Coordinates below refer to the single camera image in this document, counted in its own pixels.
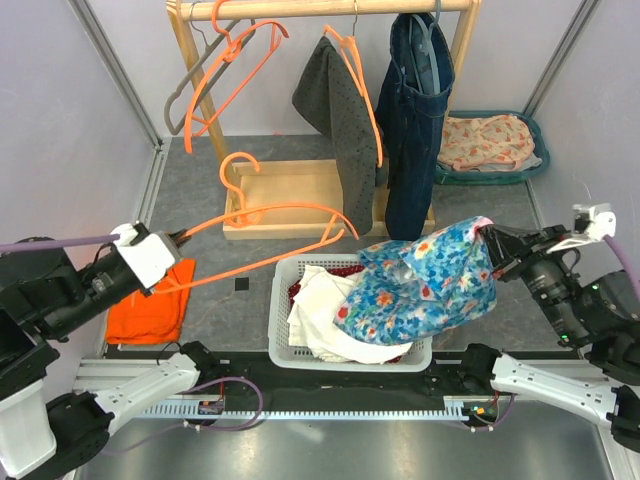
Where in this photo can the orange cloth on floor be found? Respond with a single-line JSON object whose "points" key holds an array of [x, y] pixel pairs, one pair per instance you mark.
{"points": [[153, 320]]}

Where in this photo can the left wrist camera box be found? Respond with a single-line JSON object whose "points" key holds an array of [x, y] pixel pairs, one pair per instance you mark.
{"points": [[143, 258]]}

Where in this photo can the slotted cable duct rail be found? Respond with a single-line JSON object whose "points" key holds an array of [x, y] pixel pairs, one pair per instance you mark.
{"points": [[191, 409]]}

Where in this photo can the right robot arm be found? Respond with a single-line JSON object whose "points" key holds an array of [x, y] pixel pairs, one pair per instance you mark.
{"points": [[600, 319]]}

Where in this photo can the pink patterned clothes in tub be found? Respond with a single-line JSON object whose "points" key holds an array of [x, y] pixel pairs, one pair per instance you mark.
{"points": [[501, 143]]}

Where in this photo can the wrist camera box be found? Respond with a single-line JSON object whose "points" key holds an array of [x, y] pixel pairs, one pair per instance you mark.
{"points": [[593, 223], [143, 258]]}

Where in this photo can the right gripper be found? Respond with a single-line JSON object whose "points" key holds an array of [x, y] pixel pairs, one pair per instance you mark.
{"points": [[507, 245]]}

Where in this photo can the dark denim garment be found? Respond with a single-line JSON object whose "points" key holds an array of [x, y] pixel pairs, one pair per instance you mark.
{"points": [[411, 126]]}

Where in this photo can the orange hanger of floral skirt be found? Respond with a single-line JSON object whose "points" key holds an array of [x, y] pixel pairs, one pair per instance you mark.
{"points": [[334, 230]]}

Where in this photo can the blue floral skirt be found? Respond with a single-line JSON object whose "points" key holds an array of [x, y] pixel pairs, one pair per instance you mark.
{"points": [[410, 290]]}

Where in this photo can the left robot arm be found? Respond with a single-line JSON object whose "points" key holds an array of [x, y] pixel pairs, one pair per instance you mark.
{"points": [[49, 289]]}

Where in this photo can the white blouse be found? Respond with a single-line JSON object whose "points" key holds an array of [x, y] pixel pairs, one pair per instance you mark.
{"points": [[320, 310]]}

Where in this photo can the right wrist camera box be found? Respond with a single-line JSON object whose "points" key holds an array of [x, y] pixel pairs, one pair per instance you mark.
{"points": [[593, 223]]}

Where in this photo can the blue-grey hanger of denim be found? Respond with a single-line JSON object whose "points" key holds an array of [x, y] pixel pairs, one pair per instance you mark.
{"points": [[422, 52]]}

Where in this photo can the red polka dot skirt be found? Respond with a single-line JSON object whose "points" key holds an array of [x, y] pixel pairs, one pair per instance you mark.
{"points": [[345, 272]]}

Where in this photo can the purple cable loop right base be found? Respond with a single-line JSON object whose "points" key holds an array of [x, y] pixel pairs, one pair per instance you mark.
{"points": [[484, 412]]}

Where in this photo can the wooden clothes rack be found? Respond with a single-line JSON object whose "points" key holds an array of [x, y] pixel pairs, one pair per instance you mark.
{"points": [[313, 181]]}

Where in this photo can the orange hanger of grey garment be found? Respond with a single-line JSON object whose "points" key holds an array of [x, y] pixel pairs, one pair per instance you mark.
{"points": [[350, 54]]}

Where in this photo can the black square floor marker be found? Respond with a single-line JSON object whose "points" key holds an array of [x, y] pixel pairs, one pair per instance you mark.
{"points": [[242, 284]]}

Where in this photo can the grey dotted garment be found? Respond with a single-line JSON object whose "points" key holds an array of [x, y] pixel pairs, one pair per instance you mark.
{"points": [[326, 96]]}

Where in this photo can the white plastic laundry basket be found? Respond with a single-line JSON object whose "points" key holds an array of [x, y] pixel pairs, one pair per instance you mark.
{"points": [[282, 354]]}

